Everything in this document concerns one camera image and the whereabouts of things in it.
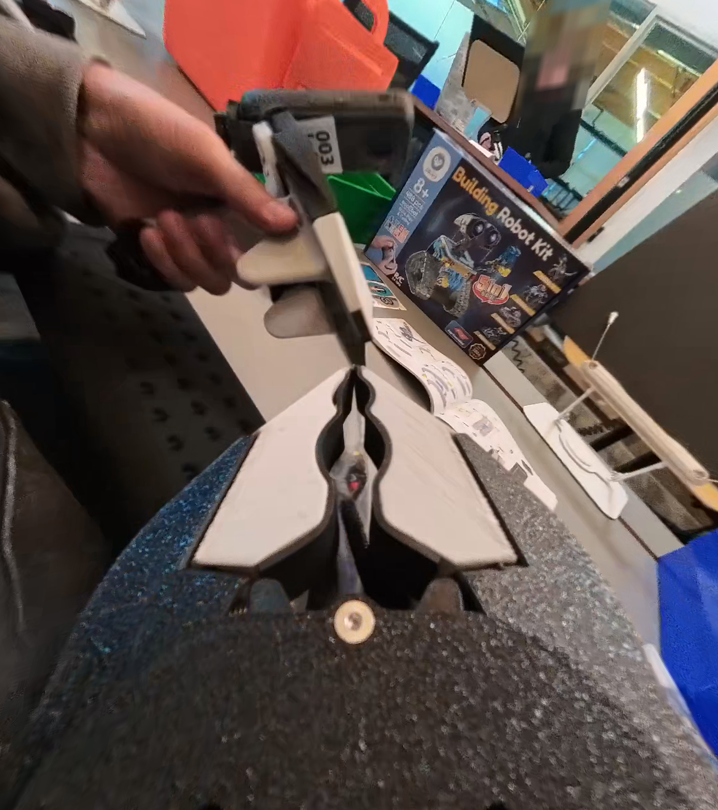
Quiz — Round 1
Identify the person's left forearm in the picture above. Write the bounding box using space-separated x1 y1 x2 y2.
0 0 113 254

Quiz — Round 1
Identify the white instruction booklet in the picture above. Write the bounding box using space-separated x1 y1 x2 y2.
371 316 559 510

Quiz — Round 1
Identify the grey desk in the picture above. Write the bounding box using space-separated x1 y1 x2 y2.
188 288 683 640

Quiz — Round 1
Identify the person's left hand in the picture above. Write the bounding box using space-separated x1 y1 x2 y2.
77 63 301 296

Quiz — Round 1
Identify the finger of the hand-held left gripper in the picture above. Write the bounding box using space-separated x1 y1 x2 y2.
311 211 377 368

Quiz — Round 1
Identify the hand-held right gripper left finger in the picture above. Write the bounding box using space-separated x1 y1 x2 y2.
193 367 355 572

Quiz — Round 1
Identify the black perforated chair seat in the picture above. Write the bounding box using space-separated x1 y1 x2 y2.
17 221 268 558

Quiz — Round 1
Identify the dark blue toy box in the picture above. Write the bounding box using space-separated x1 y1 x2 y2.
364 128 591 368

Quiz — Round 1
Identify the orange plastic bin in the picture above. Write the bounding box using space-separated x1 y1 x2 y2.
163 0 401 111

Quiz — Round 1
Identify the black partition panel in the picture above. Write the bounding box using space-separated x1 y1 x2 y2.
552 186 718 539

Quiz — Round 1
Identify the blue sticker sheet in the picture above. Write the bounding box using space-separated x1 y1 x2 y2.
359 262 409 312

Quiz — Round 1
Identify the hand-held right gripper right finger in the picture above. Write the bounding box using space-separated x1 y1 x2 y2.
355 367 518 568

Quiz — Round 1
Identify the blue plastic bin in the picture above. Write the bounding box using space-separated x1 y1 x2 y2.
656 525 718 805

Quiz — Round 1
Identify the green plastic bin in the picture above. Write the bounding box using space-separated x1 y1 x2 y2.
327 171 398 244

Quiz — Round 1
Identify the small clear parts bag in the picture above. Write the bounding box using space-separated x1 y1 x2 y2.
330 405 379 602

